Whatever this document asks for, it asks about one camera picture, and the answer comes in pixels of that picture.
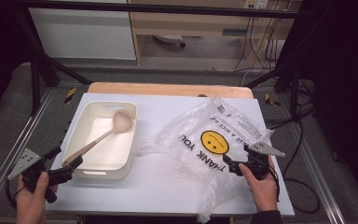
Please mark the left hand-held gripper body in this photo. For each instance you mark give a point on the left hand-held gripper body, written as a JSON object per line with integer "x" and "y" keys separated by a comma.
{"x": 24, "y": 161}

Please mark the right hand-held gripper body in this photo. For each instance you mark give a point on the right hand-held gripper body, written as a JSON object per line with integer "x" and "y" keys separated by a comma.
{"x": 259, "y": 166}

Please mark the clear plastic bag yellow smiley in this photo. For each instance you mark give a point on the clear plastic bag yellow smiley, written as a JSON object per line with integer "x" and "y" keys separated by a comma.
{"x": 195, "y": 130}

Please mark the white plastic bin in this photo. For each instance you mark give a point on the white plastic bin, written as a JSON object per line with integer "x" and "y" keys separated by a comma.
{"x": 115, "y": 155}

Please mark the beige ladle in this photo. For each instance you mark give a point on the beige ladle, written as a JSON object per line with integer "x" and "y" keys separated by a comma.
{"x": 121, "y": 121}

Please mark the person's right hand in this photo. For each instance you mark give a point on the person's right hand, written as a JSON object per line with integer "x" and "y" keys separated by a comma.
{"x": 264, "y": 193}

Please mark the person's left hand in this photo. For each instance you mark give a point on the person's left hand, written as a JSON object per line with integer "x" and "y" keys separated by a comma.
{"x": 31, "y": 199}

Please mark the yellow black tape strip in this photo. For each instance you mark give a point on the yellow black tape strip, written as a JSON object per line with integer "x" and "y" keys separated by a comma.
{"x": 70, "y": 95}
{"x": 270, "y": 100}

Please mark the black metal stand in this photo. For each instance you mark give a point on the black metal stand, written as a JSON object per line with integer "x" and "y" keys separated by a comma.
{"x": 294, "y": 93}
{"x": 35, "y": 87}

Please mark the white foam board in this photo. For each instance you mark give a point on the white foam board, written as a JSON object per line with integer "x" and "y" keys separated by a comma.
{"x": 155, "y": 193}

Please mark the black curtain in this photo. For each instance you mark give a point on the black curtain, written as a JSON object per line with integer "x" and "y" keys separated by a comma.
{"x": 0, "y": 46}
{"x": 348, "y": 77}

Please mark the white cabinet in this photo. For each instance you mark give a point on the white cabinet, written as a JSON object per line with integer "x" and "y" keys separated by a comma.
{"x": 84, "y": 34}

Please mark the white chair leg with caster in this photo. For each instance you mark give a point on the white chair leg with caster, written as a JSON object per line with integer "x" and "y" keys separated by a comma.
{"x": 167, "y": 38}

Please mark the wooden desk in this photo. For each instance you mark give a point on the wooden desk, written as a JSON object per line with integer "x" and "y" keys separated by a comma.
{"x": 183, "y": 21}

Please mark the black metal crossbar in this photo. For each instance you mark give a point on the black metal crossbar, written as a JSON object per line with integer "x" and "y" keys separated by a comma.
{"x": 167, "y": 8}

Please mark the aluminium rail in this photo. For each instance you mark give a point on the aluminium rail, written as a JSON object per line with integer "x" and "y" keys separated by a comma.
{"x": 320, "y": 177}
{"x": 18, "y": 143}

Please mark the white wall socket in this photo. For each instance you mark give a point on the white wall socket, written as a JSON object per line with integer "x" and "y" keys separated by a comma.
{"x": 256, "y": 3}

